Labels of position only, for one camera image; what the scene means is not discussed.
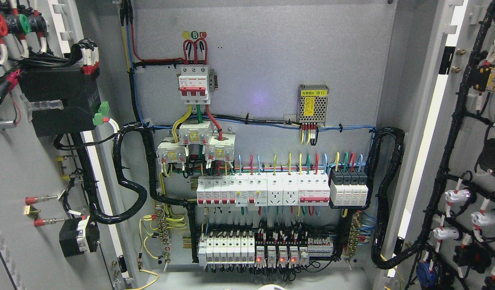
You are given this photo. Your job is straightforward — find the lower relay and breaker row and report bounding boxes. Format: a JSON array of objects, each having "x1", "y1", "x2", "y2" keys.
[{"x1": 197, "y1": 224, "x2": 335, "y2": 272}]

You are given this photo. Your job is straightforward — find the metal mesh power supply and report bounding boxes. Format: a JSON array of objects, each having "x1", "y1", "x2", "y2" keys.
[{"x1": 297, "y1": 84, "x2": 329, "y2": 123}]

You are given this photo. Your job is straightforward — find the black corrugated cable conduit left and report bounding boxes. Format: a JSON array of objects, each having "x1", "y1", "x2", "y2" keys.
[{"x1": 54, "y1": 122, "x2": 197, "y2": 225}]

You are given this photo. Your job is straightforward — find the grey cabinet door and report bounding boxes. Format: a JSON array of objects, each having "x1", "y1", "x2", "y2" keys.
[
  {"x1": 398, "y1": 0, "x2": 495, "y2": 290},
  {"x1": 0, "y1": 0, "x2": 133, "y2": 290}
]

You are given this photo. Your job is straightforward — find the large red main breaker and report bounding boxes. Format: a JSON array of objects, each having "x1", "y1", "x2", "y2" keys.
[{"x1": 178, "y1": 64, "x2": 218, "y2": 105}]

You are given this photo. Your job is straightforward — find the white current transformers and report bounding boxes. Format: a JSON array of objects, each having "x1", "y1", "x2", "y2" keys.
[{"x1": 157, "y1": 121, "x2": 236, "y2": 168}]

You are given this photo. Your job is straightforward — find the black digital power meter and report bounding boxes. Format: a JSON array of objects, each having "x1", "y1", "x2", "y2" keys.
[{"x1": 19, "y1": 65, "x2": 101, "y2": 137}]

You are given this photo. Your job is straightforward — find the black corrugated cable conduit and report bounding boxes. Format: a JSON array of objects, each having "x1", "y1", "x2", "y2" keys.
[
  {"x1": 54, "y1": 122, "x2": 197, "y2": 225},
  {"x1": 364, "y1": 126, "x2": 406, "y2": 270}
]

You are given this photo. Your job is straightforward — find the white socket breaker row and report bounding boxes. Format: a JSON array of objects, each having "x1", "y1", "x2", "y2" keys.
[{"x1": 197, "y1": 170, "x2": 369, "y2": 207}]

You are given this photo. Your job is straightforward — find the black corrugated cable conduit right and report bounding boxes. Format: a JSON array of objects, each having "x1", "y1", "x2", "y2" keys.
[{"x1": 364, "y1": 126, "x2": 406, "y2": 270}]

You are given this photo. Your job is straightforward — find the white rotary selector switch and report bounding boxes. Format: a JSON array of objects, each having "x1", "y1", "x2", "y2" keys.
[{"x1": 59, "y1": 216, "x2": 100, "y2": 257}]

